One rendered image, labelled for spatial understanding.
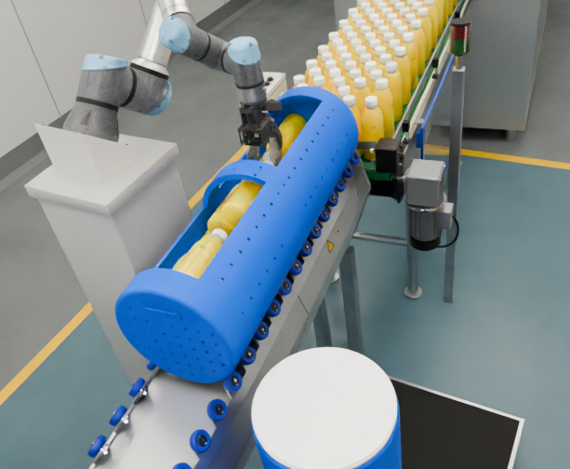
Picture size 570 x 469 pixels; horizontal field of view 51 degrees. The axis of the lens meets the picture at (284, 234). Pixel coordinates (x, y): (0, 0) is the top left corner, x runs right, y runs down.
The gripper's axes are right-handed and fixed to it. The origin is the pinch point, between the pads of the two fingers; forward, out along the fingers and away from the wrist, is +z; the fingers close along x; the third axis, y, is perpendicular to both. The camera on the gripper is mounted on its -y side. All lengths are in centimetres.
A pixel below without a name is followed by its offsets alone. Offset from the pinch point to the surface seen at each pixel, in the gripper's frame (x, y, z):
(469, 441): 62, 12, 96
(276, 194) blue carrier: 15.2, 26.7, -8.6
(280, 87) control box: -18, -51, 4
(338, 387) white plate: 41, 63, 8
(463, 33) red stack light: 43, -62, -12
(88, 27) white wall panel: -253, -221, 49
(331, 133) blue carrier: 17.5, -6.1, -6.2
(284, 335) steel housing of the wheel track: 18, 42, 23
